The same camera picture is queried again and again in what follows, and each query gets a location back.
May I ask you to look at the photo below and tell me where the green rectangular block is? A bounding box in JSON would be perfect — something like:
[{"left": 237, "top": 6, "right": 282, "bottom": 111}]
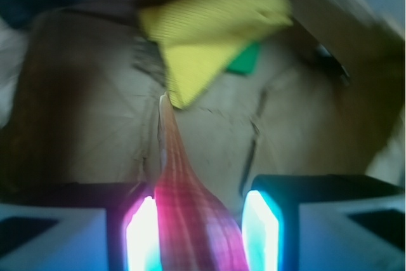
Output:
[{"left": 226, "top": 42, "right": 261, "bottom": 75}]

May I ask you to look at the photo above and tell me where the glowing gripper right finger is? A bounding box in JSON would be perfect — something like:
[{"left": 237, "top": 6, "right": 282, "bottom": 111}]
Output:
[{"left": 242, "top": 174, "right": 405, "bottom": 270}]

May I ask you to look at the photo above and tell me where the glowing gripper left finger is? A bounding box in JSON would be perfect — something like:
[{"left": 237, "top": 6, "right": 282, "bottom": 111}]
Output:
[{"left": 1, "top": 182, "right": 162, "bottom": 270}]

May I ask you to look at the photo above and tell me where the brown spiral conch shell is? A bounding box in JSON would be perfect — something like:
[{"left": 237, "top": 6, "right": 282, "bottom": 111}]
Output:
[{"left": 154, "top": 93, "right": 249, "bottom": 270}]

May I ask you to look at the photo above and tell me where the brown paper bag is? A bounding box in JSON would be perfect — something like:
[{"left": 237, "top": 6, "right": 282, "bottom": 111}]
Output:
[{"left": 1, "top": 0, "right": 405, "bottom": 210}]

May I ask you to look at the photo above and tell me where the yellow microfiber cloth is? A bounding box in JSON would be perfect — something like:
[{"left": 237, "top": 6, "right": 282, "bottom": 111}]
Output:
[{"left": 140, "top": 0, "right": 292, "bottom": 109}]

